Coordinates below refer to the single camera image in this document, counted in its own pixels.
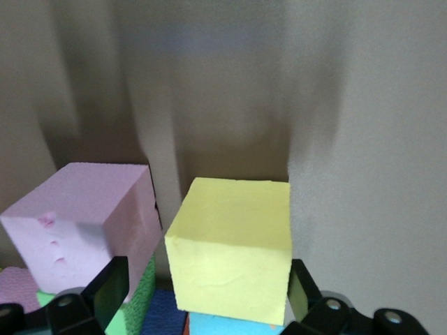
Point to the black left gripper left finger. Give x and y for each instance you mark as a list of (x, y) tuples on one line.
[(104, 289)]

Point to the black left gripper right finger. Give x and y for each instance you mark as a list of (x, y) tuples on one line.
[(304, 296)]

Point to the green foam cube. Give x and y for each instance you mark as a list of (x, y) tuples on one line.
[(139, 300)]

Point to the blue foam cube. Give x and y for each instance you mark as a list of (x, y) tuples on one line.
[(237, 327)]

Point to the pink foam cube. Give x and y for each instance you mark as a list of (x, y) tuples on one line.
[(15, 289), (77, 216)]

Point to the yellow foam cube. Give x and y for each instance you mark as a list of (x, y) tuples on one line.
[(230, 251)]

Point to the orange foam cube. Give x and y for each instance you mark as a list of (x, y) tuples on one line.
[(187, 327)]

